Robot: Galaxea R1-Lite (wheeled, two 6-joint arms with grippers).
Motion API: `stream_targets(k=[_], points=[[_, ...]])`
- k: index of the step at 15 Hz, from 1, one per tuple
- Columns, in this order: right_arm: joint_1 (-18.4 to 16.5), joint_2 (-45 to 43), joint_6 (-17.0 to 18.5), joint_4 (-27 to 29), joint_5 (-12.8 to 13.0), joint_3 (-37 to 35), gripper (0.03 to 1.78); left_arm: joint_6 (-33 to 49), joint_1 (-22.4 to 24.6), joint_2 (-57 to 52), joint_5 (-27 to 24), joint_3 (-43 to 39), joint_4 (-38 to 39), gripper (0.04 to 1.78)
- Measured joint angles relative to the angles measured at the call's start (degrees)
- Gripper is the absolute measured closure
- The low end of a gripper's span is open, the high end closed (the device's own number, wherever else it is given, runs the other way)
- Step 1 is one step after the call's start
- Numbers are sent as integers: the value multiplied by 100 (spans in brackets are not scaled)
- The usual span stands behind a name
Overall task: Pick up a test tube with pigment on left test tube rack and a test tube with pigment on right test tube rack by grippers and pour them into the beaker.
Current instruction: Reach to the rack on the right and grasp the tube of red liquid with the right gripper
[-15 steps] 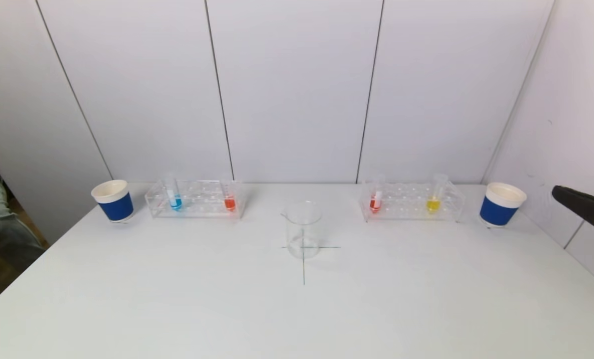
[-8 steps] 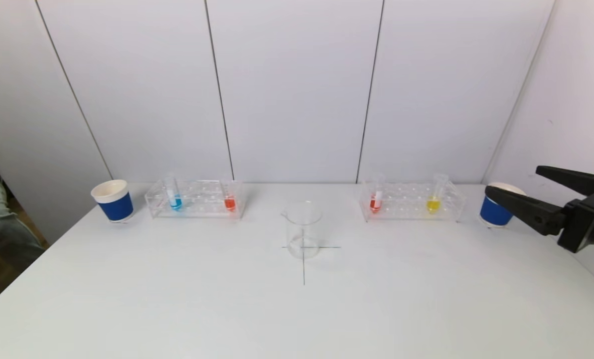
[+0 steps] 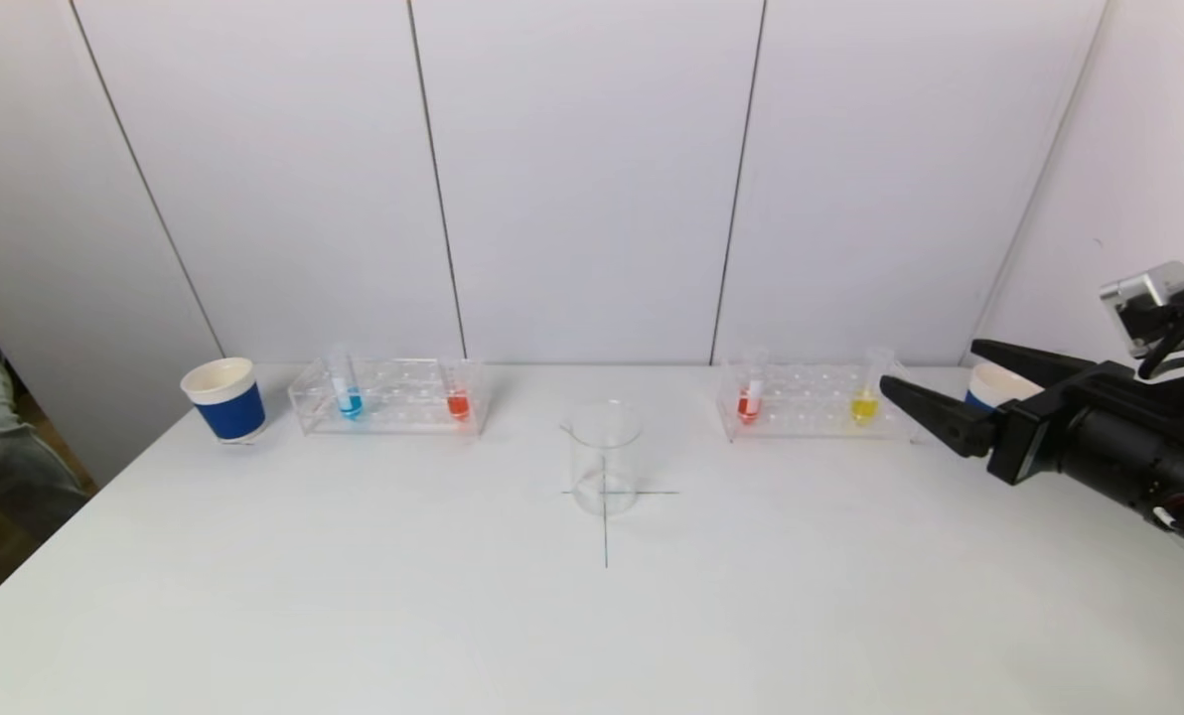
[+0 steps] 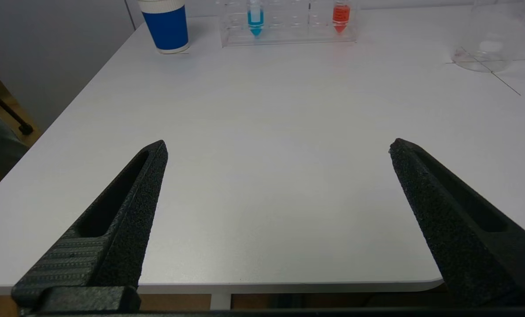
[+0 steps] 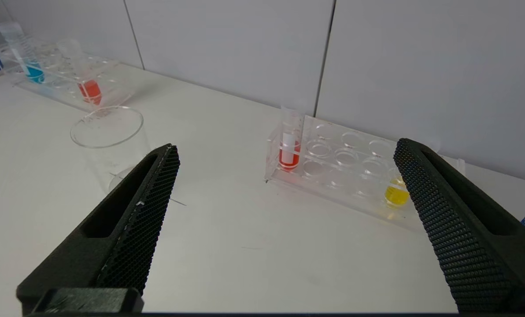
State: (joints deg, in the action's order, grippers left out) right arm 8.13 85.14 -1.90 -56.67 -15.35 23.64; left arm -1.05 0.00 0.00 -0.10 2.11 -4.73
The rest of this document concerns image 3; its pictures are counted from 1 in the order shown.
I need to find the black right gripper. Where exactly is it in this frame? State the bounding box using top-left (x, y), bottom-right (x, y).
top-left (879, 338), bottom-right (1164, 505)

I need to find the test tube with red liquid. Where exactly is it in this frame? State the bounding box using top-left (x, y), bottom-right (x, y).
top-left (736, 347), bottom-right (771, 427)

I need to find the test tube with yellow liquid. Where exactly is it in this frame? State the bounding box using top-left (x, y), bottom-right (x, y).
top-left (848, 346), bottom-right (896, 429)

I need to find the clear acrylic test tube rack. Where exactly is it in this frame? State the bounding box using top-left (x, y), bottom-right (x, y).
top-left (716, 359), bottom-right (926, 444)
top-left (288, 357), bottom-right (491, 438)

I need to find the clear glass beaker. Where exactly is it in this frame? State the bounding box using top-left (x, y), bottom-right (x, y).
top-left (558, 399), bottom-right (645, 517)

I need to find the test tube with orange liquid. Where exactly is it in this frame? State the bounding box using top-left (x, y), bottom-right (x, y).
top-left (439, 349), bottom-right (475, 423)

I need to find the test tube with blue liquid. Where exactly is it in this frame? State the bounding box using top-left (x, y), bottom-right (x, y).
top-left (328, 344), bottom-right (367, 422)

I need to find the blue white paper cup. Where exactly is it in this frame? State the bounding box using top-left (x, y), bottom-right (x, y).
top-left (963, 361), bottom-right (1046, 414)
top-left (181, 357), bottom-right (268, 445)

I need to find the person in grey clothes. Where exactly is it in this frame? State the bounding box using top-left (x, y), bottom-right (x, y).
top-left (0, 336), bottom-right (94, 545)

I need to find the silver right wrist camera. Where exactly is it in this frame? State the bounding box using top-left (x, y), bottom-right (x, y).
top-left (1099, 261), bottom-right (1184, 359)

